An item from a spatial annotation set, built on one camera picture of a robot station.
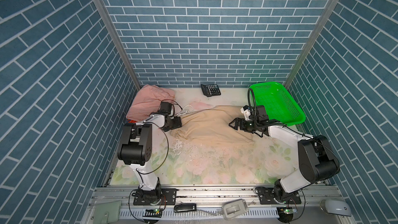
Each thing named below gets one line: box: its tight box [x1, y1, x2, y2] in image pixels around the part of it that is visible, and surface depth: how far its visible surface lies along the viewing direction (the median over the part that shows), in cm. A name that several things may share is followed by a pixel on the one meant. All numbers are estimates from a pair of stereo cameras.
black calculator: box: [200, 84, 222, 97], surface depth 122 cm
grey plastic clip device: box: [222, 198, 249, 220], surface depth 70 cm
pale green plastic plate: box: [94, 200, 122, 224], surface depth 71 cm
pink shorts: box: [125, 84, 175, 121], surface depth 107 cm
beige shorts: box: [171, 105, 254, 145], surface depth 98 cm
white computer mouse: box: [324, 200, 352, 217], surface depth 67 cm
